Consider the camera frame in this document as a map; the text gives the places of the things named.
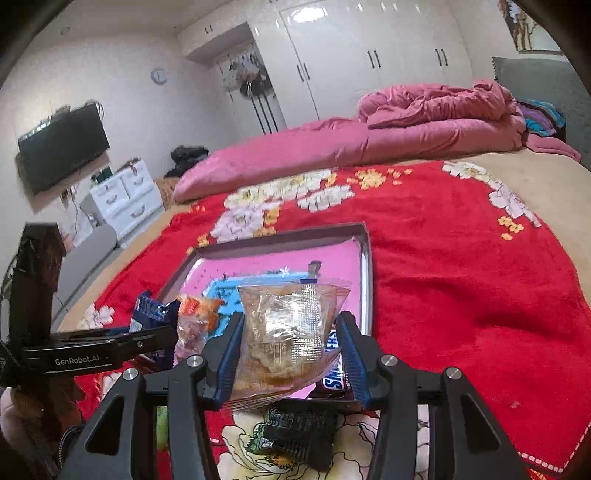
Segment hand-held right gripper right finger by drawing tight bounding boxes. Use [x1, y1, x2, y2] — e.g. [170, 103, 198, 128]
[335, 311, 530, 480]

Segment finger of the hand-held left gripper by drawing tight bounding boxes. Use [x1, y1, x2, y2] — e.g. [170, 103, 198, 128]
[51, 323, 178, 341]
[113, 335, 178, 364]

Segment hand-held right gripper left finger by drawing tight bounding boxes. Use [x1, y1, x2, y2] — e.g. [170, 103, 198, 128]
[55, 311, 247, 480]

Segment brown chocolate bar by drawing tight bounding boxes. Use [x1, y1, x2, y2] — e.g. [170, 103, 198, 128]
[307, 323, 359, 403]

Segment blue snack packet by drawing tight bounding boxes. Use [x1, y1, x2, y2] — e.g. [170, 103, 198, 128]
[129, 291, 182, 371]

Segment orange snack packet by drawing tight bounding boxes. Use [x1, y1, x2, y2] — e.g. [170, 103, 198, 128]
[177, 294, 225, 366]

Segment clear crinkled snack packet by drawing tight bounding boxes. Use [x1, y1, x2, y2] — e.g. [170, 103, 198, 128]
[224, 281, 353, 412]

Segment dark shallow box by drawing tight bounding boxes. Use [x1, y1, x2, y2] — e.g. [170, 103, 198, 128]
[157, 222, 374, 412]

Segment person's left forearm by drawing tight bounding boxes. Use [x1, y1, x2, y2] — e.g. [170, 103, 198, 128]
[0, 388, 85, 464]

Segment black snack packet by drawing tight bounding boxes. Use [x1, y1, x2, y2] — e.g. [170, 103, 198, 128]
[245, 401, 341, 472]

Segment pink book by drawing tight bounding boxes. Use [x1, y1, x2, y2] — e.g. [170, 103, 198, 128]
[178, 244, 364, 403]

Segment red floral blanket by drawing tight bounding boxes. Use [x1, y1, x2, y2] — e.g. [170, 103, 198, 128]
[60, 159, 591, 480]

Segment white drawer cabinet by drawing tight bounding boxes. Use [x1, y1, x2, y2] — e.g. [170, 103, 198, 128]
[79, 159, 164, 246]

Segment brown fluffy cloth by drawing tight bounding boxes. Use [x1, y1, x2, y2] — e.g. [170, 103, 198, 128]
[157, 178, 179, 212]

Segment black television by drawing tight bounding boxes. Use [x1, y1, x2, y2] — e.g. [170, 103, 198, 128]
[17, 104, 110, 195]

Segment dark clothes pile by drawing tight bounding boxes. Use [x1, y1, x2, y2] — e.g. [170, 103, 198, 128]
[164, 145, 209, 179]

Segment pink folded quilt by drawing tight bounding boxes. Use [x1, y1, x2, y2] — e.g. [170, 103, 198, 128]
[173, 115, 527, 205]

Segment pink crumpled duvet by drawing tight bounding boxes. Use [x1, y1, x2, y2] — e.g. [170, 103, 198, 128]
[358, 79, 583, 163]

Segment hanging grey bags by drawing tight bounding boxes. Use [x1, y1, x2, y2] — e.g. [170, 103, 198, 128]
[222, 51, 282, 134]

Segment white wardrobe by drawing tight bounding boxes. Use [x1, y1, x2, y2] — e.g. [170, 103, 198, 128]
[178, 0, 476, 136]

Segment purple teal cloth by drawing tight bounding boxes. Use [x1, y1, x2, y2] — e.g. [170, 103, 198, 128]
[517, 99, 568, 138]

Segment grey padded headboard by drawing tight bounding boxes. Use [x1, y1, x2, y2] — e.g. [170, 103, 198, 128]
[492, 56, 591, 172]

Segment floral wall painting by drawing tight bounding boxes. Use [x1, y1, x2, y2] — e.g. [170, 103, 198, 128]
[499, 0, 563, 52]

